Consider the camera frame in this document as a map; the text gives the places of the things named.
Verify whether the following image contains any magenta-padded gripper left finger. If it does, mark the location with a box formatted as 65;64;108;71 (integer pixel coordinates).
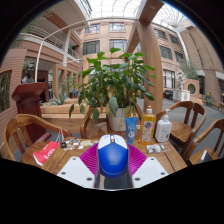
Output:
56;143;101;190

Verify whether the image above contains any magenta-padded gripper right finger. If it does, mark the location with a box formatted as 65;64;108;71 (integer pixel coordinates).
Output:
127;143;169;190

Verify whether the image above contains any blue and white computer mouse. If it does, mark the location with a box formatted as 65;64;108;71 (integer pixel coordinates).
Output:
97;134;129;179

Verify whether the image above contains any clear plastic bag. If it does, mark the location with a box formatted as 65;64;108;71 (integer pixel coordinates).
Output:
145;143;168;154

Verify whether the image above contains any red paper shopping bag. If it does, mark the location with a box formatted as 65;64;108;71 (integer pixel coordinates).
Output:
32;129;65;167

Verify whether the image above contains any white pump dispenser bottle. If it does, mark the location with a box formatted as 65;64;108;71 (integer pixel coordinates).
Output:
154;108;173;144

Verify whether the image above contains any yellow dish soap bottle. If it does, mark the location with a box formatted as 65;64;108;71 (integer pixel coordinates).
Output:
138;105;157;145

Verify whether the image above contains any blue squeeze tube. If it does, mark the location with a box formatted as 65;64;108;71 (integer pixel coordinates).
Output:
125;116;138;146

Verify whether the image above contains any black notebook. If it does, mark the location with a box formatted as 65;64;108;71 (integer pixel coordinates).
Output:
197;149;215;165

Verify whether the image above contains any wooden planter box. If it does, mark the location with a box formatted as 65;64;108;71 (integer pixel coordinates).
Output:
40;98;109;134

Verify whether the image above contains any green agave plant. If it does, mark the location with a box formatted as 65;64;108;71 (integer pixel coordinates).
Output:
49;89;73;106

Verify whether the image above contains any black car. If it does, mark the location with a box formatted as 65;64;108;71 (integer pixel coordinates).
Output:
163;89;175;100

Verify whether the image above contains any white sculpture on plinth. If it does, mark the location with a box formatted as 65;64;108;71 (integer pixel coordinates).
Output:
172;69;192;102

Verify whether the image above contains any green plant in white pot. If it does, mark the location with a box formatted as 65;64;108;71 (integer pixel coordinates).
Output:
68;47;157;133

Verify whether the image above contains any dark bronze bust statue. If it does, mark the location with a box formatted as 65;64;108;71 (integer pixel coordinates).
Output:
20;60;37;84

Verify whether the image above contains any dark red wooden pedestal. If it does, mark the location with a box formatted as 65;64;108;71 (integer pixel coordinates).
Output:
11;82;48;144

